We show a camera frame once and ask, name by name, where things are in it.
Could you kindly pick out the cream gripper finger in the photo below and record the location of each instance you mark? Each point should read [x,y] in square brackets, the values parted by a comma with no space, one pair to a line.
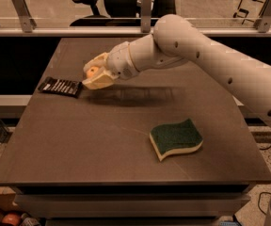
[102,79]
[98,61]

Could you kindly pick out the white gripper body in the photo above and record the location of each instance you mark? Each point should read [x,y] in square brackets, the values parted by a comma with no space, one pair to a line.
[119,62]

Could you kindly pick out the orange fruit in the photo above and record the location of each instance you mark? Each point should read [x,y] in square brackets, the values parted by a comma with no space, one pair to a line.
[92,71]

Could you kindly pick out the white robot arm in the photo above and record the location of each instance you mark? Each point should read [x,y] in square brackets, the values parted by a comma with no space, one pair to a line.
[173,42]

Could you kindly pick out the black rxbar chocolate wrapper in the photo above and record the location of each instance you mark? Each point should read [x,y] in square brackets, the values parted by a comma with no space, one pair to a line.
[60,87]

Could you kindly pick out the black office chair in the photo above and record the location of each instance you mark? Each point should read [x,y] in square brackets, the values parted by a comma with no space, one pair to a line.
[123,12]

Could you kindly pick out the green yellow sponge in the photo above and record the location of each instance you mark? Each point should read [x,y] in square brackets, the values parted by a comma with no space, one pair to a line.
[175,138]

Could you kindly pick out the yellow black cart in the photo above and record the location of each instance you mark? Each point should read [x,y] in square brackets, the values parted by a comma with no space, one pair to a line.
[248,11]

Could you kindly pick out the orange ball under table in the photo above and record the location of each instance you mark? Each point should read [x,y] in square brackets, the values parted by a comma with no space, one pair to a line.
[11,219]

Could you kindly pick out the middle metal rail bracket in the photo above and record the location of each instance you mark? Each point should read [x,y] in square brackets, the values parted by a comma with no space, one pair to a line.
[145,16]

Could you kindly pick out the metal rail bracket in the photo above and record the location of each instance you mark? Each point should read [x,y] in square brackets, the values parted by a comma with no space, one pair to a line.
[263,22]
[26,21]
[145,16]

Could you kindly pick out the left metal rail bracket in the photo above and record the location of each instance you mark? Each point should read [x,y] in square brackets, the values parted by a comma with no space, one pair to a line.
[26,21]

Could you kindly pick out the glass barrier rail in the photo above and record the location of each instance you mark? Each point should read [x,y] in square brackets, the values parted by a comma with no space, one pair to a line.
[79,31]

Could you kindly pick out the right metal rail bracket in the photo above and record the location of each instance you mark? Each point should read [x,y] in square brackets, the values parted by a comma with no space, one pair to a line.
[263,22]

